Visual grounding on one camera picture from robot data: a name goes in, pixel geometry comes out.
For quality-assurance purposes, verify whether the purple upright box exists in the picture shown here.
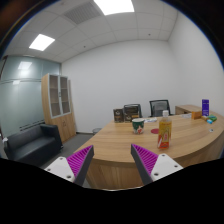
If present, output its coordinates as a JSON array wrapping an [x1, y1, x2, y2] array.
[[201, 98, 210, 117]]

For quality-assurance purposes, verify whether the yellow drink bottle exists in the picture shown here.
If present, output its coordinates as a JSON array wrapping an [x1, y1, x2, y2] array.
[[157, 109, 173, 150]]

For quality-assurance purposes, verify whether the wooden side desk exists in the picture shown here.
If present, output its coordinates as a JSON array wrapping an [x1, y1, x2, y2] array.
[[174, 104, 203, 116]]

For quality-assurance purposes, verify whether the wooden glass-door shelf cabinet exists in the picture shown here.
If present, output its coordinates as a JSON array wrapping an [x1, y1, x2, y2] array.
[[41, 73, 77, 144]]

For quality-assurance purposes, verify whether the wide dark brown box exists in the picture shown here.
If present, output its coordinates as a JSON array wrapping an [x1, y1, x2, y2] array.
[[123, 105, 141, 123]]

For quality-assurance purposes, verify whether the orange cardboard box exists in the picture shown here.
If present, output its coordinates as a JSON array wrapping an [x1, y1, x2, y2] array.
[[191, 110, 203, 120]]

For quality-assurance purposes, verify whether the black mesh office chair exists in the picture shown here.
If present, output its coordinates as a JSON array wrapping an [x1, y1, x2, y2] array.
[[148, 99, 173, 118]]

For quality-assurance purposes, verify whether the ceiling air vent grille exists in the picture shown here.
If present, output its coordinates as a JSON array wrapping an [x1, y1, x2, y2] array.
[[63, 1, 102, 25]]

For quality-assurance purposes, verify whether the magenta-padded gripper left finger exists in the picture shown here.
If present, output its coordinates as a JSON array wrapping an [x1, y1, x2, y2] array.
[[44, 144, 95, 187]]

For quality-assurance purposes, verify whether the green printed mug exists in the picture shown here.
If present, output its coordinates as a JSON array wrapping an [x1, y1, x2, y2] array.
[[131, 117, 146, 135]]

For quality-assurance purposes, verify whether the tall dark brown box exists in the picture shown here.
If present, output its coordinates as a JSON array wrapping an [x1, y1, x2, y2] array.
[[112, 108, 125, 124]]

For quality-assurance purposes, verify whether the black leather sofa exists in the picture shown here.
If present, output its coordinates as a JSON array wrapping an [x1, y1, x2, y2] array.
[[3, 123, 63, 167]]

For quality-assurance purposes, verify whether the square ceiling light panel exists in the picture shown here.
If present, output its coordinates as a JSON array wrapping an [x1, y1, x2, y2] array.
[[28, 33, 56, 52], [93, 0, 135, 16]]

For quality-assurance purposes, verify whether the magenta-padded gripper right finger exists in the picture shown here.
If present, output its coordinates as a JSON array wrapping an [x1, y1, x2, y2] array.
[[130, 143, 184, 186]]

